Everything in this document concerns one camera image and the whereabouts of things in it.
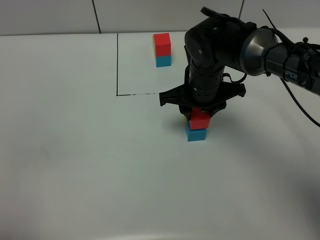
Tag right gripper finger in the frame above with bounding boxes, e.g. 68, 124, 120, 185
179, 105, 193, 121
206, 106, 226, 118

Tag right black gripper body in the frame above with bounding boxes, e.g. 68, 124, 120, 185
159, 83, 246, 113

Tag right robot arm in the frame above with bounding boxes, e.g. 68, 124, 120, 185
159, 7, 320, 120

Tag blue template cube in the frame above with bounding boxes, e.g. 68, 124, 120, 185
155, 55, 172, 68

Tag red template cube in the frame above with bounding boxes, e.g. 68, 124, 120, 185
153, 33, 171, 57

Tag yellow template cube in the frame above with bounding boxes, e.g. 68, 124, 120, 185
152, 35, 156, 58

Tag right black camera cable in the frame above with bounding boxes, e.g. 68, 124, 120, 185
222, 72, 320, 127

